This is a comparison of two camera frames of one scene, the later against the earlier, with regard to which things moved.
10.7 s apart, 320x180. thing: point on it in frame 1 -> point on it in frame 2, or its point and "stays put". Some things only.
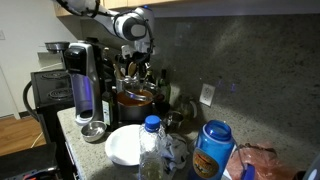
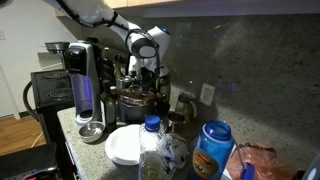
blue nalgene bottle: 213,150 stays put
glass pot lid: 135,97 stays put
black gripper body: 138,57 -> 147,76
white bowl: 122,145 stays put
